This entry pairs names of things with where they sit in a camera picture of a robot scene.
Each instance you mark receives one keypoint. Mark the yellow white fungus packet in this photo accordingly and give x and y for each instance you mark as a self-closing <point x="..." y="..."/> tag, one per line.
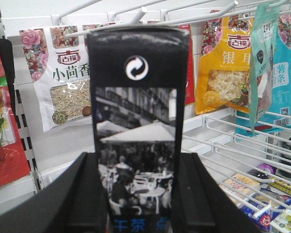
<point x="224" y="65"/>

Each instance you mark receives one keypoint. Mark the blue sweet potato noodle bag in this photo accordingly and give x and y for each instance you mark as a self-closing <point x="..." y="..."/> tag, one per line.
<point x="278" y="115"/>

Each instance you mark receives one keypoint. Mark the black Franzzi wafer box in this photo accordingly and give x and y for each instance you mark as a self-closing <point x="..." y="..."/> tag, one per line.
<point x="138" y="79"/>

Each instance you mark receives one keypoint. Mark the blue snack bag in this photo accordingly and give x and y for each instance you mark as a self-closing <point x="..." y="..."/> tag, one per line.
<point x="267" y="197"/>

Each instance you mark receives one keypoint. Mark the purple label dark bottle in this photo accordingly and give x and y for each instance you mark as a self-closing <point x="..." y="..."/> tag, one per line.
<point x="273" y="170"/>

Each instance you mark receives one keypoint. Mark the yellow red small box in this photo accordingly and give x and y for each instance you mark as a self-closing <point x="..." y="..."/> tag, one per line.
<point x="283" y="186"/>

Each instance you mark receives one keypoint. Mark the white fennel seed packet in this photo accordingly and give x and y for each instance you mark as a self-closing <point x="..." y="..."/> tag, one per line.
<point x="60" y="73"/>

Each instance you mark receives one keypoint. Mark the teal goji berry pouch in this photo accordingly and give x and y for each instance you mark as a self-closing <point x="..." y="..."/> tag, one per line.
<point x="263" y="36"/>

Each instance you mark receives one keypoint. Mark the Pocky biscuit box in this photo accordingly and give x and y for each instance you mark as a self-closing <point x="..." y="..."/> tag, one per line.
<point x="240" y="184"/>

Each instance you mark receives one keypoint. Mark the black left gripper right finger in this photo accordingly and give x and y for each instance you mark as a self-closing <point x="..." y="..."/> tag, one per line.
<point x="199" y="205"/>

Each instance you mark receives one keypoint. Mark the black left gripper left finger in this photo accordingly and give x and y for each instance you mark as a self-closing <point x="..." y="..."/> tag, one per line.
<point x="73" y="203"/>

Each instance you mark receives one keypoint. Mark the red pickled vegetable packet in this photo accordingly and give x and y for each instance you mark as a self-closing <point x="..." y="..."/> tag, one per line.
<point x="13" y="161"/>

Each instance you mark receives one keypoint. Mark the red spice packet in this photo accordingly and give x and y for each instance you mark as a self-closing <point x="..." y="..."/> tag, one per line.
<point x="190" y="86"/>

